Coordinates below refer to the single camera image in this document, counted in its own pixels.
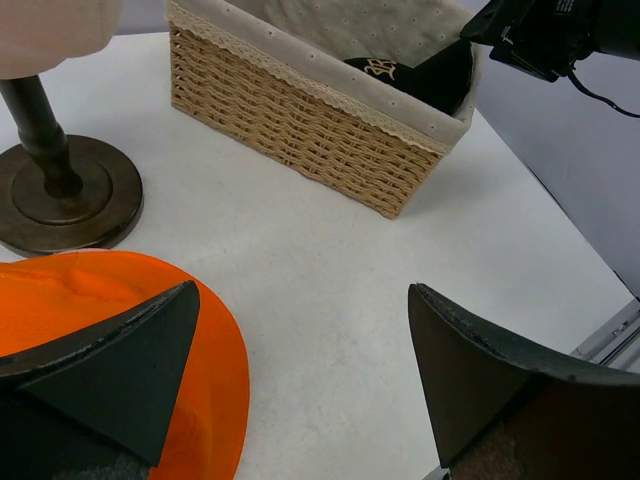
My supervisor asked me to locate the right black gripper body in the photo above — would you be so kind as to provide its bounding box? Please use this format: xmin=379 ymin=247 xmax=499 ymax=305
xmin=460 ymin=0 xmax=595 ymax=83

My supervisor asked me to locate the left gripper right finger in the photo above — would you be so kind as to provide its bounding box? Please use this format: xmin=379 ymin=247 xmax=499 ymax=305
xmin=407 ymin=282 xmax=640 ymax=480

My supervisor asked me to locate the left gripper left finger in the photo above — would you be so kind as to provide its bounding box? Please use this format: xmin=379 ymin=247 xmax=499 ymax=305
xmin=1 ymin=281 xmax=200 ymax=479

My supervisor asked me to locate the black embroidered cap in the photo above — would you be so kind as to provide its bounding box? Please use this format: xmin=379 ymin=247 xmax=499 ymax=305
xmin=345 ymin=40 xmax=474 ymax=116

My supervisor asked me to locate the orange bucket hat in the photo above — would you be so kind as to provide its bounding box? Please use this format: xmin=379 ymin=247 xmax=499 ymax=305
xmin=1 ymin=250 xmax=250 ymax=479

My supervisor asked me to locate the wicker basket with liner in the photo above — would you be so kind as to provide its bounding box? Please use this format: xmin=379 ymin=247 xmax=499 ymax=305
xmin=165 ymin=1 xmax=481 ymax=218

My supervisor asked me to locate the cream mannequin head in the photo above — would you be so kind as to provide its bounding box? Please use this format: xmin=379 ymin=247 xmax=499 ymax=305
xmin=1 ymin=0 xmax=123 ymax=80

